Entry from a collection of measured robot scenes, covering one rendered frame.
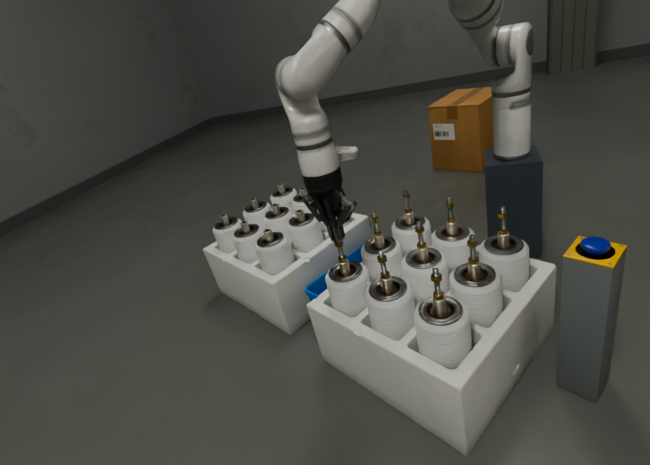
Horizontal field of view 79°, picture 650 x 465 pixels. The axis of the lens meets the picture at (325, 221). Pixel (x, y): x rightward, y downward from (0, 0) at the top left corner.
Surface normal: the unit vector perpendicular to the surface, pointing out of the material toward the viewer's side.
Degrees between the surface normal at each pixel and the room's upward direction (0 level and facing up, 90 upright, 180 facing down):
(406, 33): 90
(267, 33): 90
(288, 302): 90
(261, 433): 0
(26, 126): 90
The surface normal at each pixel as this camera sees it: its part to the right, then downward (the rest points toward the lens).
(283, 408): -0.22, -0.87
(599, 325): -0.71, 0.45
